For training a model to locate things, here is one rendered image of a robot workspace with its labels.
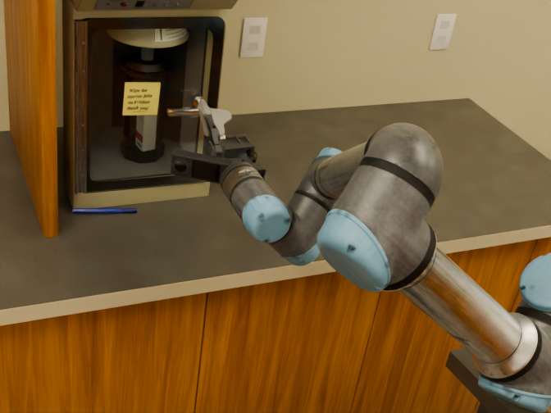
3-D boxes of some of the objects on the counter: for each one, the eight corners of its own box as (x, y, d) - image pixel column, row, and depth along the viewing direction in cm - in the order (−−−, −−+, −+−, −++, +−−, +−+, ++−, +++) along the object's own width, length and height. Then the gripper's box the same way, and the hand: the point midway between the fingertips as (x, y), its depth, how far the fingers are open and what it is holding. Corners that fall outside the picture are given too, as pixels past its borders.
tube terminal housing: (52, 156, 200) (45, -186, 159) (178, 145, 213) (202, -174, 172) (72, 211, 181) (71, -161, 141) (209, 195, 194) (244, -149, 153)
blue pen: (73, 211, 181) (73, 207, 181) (136, 211, 185) (136, 206, 184) (73, 214, 180) (73, 210, 180) (136, 214, 184) (137, 210, 183)
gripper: (260, 221, 158) (225, 170, 173) (270, 132, 147) (232, 85, 162) (218, 227, 155) (186, 174, 170) (226, 136, 144) (191, 88, 159)
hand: (195, 132), depth 165 cm, fingers open, 14 cm apart
